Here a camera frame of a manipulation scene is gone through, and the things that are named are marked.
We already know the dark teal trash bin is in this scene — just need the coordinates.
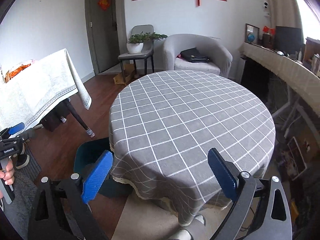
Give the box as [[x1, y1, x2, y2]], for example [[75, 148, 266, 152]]
[[73, 137, 133, 198]]

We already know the person's left hand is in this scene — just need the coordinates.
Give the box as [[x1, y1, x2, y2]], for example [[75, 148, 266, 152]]
[[0, 158, 15, 185]]

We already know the black and white sneaker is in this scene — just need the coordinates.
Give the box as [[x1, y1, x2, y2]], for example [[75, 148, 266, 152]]
[[16, 143, 30, 170]]

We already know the dark striped door mat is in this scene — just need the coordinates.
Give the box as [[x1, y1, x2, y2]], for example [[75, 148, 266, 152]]
[[20, 145, 41, 181]]

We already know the dark brown storage box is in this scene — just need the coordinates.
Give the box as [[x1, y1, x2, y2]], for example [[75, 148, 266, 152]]
[[40, 102, 70, 132]]

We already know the black table leg with sock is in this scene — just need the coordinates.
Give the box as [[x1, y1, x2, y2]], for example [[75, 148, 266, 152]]
[[63, 98, 95, 138]]

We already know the pale green patterned tablecloth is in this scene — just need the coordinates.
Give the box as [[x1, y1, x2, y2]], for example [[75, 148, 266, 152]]
[[1, 49, 92, 130]]

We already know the grey checked round tablecloth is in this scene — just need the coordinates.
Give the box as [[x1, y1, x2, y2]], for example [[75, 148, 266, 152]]
[[109, 70, 276, 226]]

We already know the grey upholstered armchair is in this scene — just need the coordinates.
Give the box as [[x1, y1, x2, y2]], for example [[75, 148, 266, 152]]
[[162, 34, 233, 77]]

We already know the beige covered side desk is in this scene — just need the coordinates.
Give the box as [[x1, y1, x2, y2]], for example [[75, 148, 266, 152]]
[[239, 43, 320, 114]]

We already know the brown cardboard box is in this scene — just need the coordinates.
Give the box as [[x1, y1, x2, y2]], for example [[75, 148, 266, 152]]
[[113, 64, 136, 85]]

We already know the black handbag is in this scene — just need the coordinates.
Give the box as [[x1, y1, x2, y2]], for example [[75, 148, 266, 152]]
[[180, 48, 210, 63]]

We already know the grey chair with black legs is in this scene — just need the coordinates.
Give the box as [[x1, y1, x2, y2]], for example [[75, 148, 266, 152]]
[[118, 24, 155, 85]]

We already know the framed globe picture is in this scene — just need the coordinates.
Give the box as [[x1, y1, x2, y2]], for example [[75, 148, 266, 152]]
[[245, 23, 260, 44]]

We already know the white pot green plant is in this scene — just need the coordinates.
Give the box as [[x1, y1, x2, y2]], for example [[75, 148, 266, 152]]
[[127, 32, 168, 54]]

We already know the black monitor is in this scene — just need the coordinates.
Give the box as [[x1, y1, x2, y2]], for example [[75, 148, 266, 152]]
[[274, 26, 303, 54]]

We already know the grey door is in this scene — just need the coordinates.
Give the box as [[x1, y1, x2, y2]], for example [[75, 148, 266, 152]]
[[85, 0, 127, 75]]

